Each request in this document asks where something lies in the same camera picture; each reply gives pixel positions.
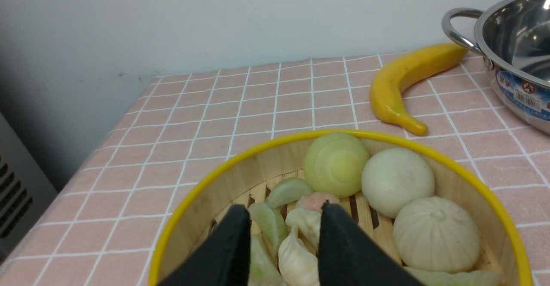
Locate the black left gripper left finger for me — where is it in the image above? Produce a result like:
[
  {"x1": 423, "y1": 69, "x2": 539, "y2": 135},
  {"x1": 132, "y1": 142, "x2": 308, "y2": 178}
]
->
[{"x1": 159, "y1": 204, "x2": 251, "y2": 286}]

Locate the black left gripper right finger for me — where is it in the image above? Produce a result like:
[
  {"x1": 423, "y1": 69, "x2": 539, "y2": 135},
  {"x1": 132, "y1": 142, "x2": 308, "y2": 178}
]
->
[{"x1": 318, "y1": 203, "x2": 422, "y2": 286}]

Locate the stainless steel pot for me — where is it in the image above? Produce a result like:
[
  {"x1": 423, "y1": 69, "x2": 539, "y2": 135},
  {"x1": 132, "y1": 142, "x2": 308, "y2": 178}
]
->
[{"x1": 441, "y1": 0, "x2": 550, "y2": 134}]

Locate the white dumpling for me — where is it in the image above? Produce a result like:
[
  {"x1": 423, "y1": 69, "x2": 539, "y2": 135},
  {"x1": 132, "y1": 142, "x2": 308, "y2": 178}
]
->
[{"x1": 278, "y1": 208, "x2": 321, "y2": 286}]

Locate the pale green dumpling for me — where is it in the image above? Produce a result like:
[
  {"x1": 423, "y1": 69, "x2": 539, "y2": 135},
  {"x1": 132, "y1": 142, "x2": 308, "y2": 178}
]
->
[{"x1": 248, "y1": 202, "x2": 287, "y2": 286}]

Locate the pink-tinted dumpling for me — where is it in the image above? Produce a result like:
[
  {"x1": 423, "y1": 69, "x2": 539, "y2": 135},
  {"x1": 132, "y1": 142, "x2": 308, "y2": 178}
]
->
[{"x1": 295, "y1": 192, "x2": 340, "y2": 214}]

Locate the green edge dumpling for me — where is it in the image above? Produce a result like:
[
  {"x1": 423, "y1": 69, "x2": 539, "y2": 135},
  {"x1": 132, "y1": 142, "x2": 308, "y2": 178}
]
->
[{"x1": 403, "y1": 267, "x2": 503, "y2": 286}]

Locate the white pleated bun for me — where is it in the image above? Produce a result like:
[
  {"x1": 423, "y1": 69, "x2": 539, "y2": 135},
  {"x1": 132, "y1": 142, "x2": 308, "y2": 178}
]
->
[{"x1": 393, "y1": 197, "x2": 481, "y2": 274}]

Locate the white round bun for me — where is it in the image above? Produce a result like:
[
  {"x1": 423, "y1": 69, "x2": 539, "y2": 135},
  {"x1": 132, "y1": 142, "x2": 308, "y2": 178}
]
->
[{"x1": 361, "y1": 148, "x2": 435, "y2": 218}]

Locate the yellow-green swirled bun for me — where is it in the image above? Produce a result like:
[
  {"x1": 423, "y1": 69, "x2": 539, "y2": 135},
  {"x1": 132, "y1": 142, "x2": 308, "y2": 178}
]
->
[{"x1": 304, "y1": 132, "x2": 371, "y2": 198}]

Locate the pink checkered tablecloth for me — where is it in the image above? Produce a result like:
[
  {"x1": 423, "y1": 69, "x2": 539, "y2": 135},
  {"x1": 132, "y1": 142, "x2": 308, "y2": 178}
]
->
[{"x1": 1, "y1": 53, "x2": 550, "y2": 286}]

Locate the yellow banana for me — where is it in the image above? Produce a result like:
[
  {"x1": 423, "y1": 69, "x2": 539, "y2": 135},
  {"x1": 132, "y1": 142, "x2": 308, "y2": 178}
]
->
[{"x1": 369, "y1": 43, "x2": 468, "y2": 136}]

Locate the grey vented appliance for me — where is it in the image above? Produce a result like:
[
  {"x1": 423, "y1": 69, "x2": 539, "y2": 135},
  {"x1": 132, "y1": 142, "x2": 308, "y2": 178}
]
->
[{"x1": 0, "y1": 115, "x2": 58, "y2": 262}]

